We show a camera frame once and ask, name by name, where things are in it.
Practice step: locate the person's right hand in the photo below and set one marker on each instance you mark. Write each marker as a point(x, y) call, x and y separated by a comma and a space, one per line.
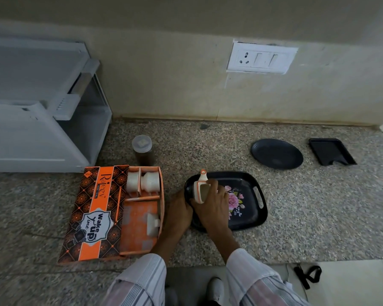
point(215, 210)

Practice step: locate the person's left hand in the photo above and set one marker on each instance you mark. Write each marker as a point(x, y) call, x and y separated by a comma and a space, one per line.
point(178, 215)

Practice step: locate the person's right thumb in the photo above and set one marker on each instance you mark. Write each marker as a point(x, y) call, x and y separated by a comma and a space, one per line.
point(196, 207)

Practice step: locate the person's left fingers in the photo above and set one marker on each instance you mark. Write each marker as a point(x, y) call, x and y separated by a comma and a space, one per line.
point(186, 202)

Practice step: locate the white cup with orange trim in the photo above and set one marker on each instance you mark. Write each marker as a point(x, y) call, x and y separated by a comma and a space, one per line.
point(199, 191)

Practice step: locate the person's right forearm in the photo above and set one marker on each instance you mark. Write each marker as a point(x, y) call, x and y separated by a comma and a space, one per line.
point(242, 270)

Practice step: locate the person's left forearm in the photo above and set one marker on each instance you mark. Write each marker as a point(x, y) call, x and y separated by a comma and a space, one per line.
point(146, 274)

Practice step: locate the white ceramic cup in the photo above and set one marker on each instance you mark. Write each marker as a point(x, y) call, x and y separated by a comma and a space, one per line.
point(150, 181)
point(133, 181)
point(152, 223)

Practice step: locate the black floral serving tray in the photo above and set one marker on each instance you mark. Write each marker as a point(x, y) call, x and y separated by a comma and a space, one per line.
point(245, 207)

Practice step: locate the dark jar with clear lid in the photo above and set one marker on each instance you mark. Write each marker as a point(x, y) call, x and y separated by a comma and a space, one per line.
point(143, 149)

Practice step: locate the white shoe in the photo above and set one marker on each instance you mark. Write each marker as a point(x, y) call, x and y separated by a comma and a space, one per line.
point(216, 291)

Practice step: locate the orange patterned cup set box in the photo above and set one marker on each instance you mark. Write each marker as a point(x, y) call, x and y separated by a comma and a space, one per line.
point(92, 216)

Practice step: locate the black round plate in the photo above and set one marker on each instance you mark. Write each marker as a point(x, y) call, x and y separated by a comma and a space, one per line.
point(277, 154)

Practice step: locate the black rectangular tray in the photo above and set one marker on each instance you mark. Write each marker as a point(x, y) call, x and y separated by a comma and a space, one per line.
point(330, 151)

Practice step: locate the white metal kitchen rack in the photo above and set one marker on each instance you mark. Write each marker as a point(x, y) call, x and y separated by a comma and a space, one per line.
point(25, 133)

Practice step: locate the white wall switch socket plate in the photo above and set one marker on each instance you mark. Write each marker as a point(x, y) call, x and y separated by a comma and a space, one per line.
point(261, 57)

